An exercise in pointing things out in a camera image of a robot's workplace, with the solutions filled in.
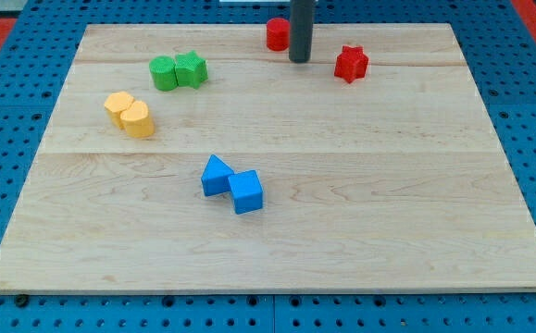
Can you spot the green star block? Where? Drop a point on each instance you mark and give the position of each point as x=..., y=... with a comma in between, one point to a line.
x=190, y=69

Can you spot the red star block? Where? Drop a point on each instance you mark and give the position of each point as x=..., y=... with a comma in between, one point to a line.
x=351, y=64

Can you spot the blue cube block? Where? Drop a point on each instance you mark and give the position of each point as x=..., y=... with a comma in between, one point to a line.
x=246, y=191

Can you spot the blue triangle block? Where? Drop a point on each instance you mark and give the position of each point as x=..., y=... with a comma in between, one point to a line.
x=215, y=176

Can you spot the wooden board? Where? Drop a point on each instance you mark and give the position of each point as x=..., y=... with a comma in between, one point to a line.
x=395, y=183

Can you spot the red cylinder block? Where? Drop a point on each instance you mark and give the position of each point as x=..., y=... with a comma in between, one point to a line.
x=278, y=34

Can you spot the yellow heart block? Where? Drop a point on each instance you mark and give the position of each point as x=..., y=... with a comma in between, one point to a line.
x=137, y=120

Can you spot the green cylinder block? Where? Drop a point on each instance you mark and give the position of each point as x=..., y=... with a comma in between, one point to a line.
x=162, y=70

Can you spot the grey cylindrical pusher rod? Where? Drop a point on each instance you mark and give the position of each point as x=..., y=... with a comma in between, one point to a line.
x=301, y=19

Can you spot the yellow hexagon block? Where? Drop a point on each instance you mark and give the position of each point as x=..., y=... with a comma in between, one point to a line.
x=115, y=104

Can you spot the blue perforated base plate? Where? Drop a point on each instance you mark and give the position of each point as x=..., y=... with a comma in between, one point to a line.
x=498, y=39

